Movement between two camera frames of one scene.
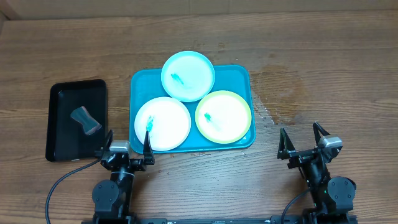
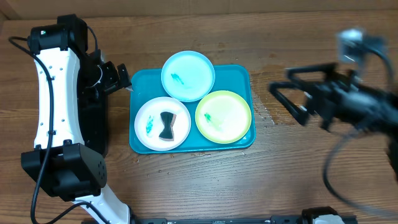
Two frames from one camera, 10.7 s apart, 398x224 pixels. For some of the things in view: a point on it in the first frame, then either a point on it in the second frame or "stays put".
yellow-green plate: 223,117 stays put
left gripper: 135,165 to 111,79
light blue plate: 188,76 stays put
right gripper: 304,155 to 313,99
